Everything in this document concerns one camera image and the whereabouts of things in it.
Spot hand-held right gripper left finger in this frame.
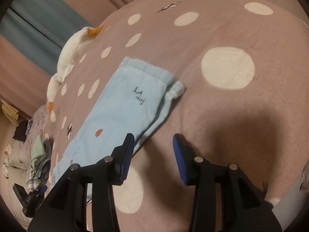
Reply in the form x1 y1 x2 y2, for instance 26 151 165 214
28 133 135 232

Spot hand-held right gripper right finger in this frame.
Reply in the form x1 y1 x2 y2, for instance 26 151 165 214
172 133 282 232

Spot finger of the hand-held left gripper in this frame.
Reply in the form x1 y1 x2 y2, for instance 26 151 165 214
13 183 48 218

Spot light blue pants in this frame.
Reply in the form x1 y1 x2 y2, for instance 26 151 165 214
52 56 186 199

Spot pile of clothes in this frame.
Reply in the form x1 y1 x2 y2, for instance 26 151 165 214
13 105 55 194

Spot polka dot blanket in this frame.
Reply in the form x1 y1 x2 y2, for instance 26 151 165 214
40 0 309 232

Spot white goose plush toy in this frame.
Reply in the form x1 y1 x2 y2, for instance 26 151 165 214
46 25 105 114

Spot teal curtain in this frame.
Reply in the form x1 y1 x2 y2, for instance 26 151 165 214
0 0 93 75

